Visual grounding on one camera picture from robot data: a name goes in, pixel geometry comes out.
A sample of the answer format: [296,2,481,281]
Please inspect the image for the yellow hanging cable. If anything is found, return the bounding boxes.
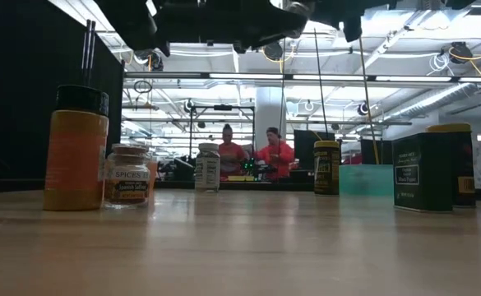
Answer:
[357,35,381,165]

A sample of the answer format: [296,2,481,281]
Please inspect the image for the white-lid spice jar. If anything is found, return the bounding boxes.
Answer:
[193,141,222,193]

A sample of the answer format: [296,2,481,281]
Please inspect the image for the yellow-lid black spice can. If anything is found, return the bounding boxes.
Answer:
[424,123,478,209]
[313,140,342,197]

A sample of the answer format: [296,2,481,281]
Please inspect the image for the black curtain partition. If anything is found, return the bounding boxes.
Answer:
[0,0,126,182]

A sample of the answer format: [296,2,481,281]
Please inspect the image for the person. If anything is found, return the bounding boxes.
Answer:
[217,123,249,180]
[254,126,297,181]

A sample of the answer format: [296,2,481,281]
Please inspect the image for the black-lid orange spice jar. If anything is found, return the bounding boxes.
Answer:
[43,84,110,212]

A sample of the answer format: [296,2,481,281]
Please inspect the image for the black cable with loop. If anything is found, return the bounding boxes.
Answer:
[312,27,331,143]

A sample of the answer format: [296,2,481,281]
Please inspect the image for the silver ventilation duct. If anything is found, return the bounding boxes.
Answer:
[382,67,481,121]

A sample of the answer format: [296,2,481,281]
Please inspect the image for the black ceiling cable reel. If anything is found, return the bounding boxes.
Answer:
[135,48,164,72]
[262,40,284,62]
[448,41,474,65]

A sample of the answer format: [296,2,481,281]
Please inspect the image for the black monitor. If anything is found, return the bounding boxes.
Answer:
[293,129,336,184]

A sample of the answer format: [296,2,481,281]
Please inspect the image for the small glass saffron jar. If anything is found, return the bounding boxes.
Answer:
[103,143,152,210]

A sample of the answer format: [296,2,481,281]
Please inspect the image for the dark green pepper tin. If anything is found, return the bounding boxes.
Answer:
[391,132,456,214]

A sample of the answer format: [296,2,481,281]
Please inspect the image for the black aluminium table frame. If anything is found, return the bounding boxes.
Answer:
[0,176,481,203]

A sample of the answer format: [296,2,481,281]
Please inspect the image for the black background partition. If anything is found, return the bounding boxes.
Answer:
[359,139,394,166]

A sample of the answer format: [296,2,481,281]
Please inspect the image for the long LED light bar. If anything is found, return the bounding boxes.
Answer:
[123,72,481,84]

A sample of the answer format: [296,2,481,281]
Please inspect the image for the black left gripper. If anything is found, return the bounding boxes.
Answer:
[153,0,320,53]

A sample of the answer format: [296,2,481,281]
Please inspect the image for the teal plastic bin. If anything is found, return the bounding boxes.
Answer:
[339,164,395,197]

